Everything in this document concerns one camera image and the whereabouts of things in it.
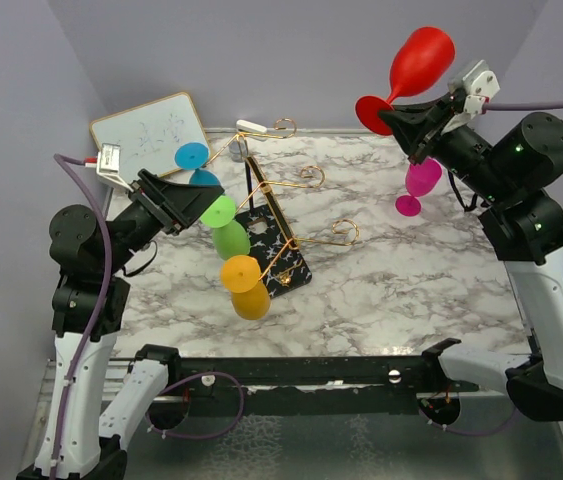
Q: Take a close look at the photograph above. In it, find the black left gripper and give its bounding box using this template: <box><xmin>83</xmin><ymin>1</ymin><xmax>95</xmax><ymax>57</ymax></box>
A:
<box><xmin>103</xmin><ymin>167</ymin><xmax>225</xmax><ymax>273</ymax></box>

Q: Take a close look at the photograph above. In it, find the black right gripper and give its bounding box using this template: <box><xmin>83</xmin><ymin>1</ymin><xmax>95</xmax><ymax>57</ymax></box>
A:
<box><xmin>379</xmin><ymin>91</ymin><xmax>513</xmax><ymax>204</ymax></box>

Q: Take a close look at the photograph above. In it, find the magenta wine glass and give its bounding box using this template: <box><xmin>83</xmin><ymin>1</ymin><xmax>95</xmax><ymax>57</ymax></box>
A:
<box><xmin>395</xmin><ymin>157</ymin><xmax>443</xmax><ymax>217</ymax></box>

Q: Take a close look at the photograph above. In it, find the red wine glass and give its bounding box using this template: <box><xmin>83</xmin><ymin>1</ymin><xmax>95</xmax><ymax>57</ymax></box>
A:
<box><xmin>355</xmin><ymin>26</ymin><xmax>455</xmax><ymax>136</ymax></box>

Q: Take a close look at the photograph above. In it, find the orange wine glass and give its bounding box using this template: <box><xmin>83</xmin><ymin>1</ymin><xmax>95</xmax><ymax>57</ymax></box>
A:
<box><xmin>220</xmin><ymin>255</ymin><xmax>271</xmax><ymax>321</ymax></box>

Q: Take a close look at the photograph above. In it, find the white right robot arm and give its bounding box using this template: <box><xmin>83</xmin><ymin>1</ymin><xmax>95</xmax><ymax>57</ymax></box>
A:
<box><xmin>377</xmin><ymin>94</ymin><xmax>563</xmax><ymax>422</ymax></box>

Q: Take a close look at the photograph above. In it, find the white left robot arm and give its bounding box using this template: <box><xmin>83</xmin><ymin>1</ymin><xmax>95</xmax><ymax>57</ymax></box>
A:
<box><xmin>18</xmin><ymin>170</ymin><xmax>224</xmax><ymax>479</ymax></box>

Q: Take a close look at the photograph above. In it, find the blue wine glass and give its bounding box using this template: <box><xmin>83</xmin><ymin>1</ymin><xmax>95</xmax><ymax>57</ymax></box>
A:
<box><xmin>174</xmin><ymin>142</ymin><xmax>221</xmax><ymax>186</ymax></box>

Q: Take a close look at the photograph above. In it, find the green wine glass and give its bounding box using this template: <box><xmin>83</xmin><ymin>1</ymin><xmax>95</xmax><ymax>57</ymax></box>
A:
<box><xmin>200</xmin><ymin>195</ymin><xmax>251</xmax><ymax>260</ymax></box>

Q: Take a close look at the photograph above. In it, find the black patterned rack base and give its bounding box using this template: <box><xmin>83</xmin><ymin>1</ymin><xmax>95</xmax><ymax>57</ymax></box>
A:
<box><xmin>236</xmin><ymin>156</ymin><xmax>312</xmax><ymax>298</ymax></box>

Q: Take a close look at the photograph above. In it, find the small framed whiteboard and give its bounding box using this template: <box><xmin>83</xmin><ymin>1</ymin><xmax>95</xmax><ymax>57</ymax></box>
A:
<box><xmin>90</xmin><ymin>92</ymin><xmax>209</xmax><ymax>185</ymax></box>

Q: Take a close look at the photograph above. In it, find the white marker eraser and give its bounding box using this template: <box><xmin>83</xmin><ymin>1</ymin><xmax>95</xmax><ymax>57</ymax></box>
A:
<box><xmin>235</xmin><ymin>119</ymin><xmax>268</xmax><ymax>134</ymax></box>

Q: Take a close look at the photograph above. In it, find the black front mounting bar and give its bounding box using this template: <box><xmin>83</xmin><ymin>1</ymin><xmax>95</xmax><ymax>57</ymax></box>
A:
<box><xmin>133</xmin><ymin>345</ymin><xmax>477</xmax><ymax>417</ymax></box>

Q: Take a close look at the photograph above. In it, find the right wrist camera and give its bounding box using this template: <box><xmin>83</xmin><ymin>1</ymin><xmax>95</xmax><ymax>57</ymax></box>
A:
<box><xmin>442</xmin><ymin>60</ymin><xmax>500</xmax><ymax>134</ymax></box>

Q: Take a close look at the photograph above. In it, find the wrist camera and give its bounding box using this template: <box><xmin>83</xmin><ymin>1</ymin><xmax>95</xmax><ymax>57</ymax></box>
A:
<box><xmin>442</xmin><ymin>60</ymin><xmax>500</xmax><ymax>134</ymax></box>
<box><xmin>85</xmin><ymin>143</ymin><xmax>131</xmax><ymax>192</ymax></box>

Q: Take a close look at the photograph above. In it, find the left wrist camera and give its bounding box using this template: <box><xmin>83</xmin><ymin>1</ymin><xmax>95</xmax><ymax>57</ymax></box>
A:
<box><xmin>85</xmin><ymin>143</ymin><xmax>131</xmax><ymax>192</ymax></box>

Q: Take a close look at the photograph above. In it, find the gold wire glass rack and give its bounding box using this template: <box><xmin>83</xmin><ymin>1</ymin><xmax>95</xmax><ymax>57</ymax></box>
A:
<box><xmin>205</xmin><ymin>117</ymin><xmax>362</xmax><ymax>289</ymax></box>

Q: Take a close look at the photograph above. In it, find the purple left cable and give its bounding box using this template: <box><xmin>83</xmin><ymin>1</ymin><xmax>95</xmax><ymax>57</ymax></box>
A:
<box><xmin>53</xmin><ymin>153</ymin><xmax>247</xmax><ymax>480</ymax></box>

